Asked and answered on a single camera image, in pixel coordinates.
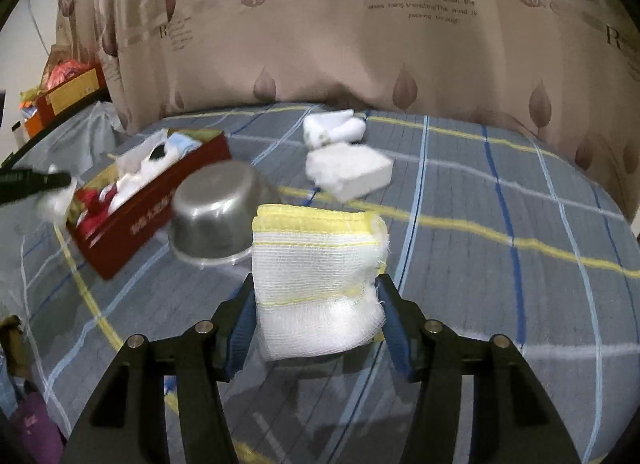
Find printed wet wipe packet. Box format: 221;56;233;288
115;129;168;177

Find white socks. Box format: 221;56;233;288
303;109;366;150

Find red plastic bag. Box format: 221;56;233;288
46;58;89;90

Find translucent plastic cover sheet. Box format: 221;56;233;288
6;102;126;177

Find red gold tin tray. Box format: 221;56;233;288
66;129;231;280

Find light blue towel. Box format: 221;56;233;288
166;132;202;158

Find steel bowl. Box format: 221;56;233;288
169;161;281;268

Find red fabric pouch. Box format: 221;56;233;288
76;183;117;237

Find white plastic bag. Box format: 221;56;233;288
36;164;78;227

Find beige leaf print curtain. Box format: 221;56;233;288
58;0;639;218

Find white foam block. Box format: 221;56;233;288
305;143;394;203

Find red yellow cardboard box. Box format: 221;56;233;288
25;65;108;139

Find white fluffy plush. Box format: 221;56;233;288
108;142;180;213

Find white yellow mesh cloth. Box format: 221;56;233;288
252;204;388;361

